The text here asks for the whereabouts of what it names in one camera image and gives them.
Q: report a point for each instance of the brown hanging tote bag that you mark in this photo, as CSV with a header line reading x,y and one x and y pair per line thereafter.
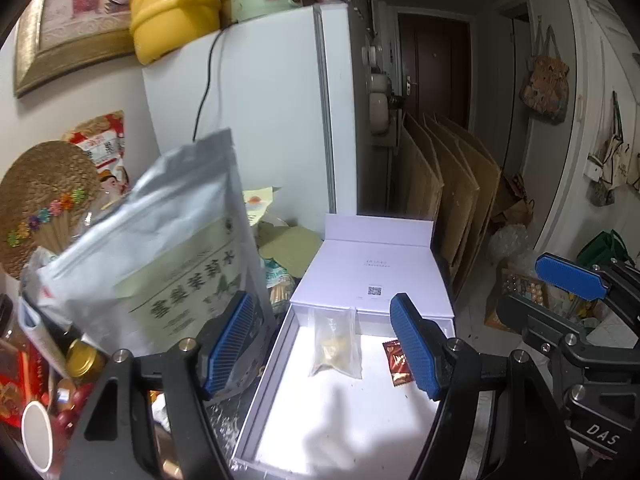
x,y
545,90

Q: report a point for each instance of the lavender open gift box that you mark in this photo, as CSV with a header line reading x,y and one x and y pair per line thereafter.
x,y
326,406

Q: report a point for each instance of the white refrigerator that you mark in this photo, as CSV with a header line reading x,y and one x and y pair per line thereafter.
x,y
293,90

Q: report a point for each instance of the yellow plastic pot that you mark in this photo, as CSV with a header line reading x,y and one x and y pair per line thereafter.
x,y
159,27

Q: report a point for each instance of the framed flower picture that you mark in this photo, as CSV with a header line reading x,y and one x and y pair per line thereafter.
x,y
57,37

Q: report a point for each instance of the flattened cardboard sheets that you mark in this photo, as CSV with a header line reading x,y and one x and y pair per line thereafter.
x,y
443,173

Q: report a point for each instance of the small dark red sachet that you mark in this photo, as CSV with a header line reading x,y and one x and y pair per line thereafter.
x,y
397,363

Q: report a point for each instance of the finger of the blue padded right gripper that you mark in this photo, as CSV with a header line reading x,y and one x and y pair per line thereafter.
x,y
570,277

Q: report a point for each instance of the dark wooden door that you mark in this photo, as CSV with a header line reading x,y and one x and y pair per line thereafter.
x,y
436,66

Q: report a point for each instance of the round woven straw fan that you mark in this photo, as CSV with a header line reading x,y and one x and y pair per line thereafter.
x,y
44,195

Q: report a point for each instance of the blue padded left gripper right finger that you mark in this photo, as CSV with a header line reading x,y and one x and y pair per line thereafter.
x,y
422,342

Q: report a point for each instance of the silver pear jasmine tea pouch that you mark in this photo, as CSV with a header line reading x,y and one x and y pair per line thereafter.
x,y
166,260

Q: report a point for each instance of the clear zip bag with snack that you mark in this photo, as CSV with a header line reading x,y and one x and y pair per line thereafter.
x,y
336,342

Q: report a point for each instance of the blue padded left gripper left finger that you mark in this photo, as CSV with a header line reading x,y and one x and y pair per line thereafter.
x,y
221,341

